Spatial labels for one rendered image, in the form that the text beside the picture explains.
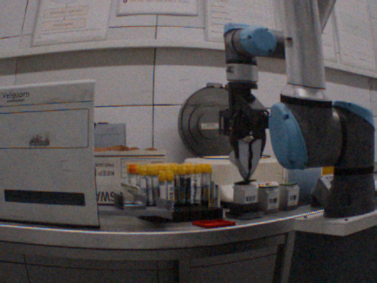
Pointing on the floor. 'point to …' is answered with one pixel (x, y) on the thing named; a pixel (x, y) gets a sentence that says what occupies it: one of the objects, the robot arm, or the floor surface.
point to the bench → (159, 240)
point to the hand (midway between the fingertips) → (248, 174)
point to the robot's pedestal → (334, 258)
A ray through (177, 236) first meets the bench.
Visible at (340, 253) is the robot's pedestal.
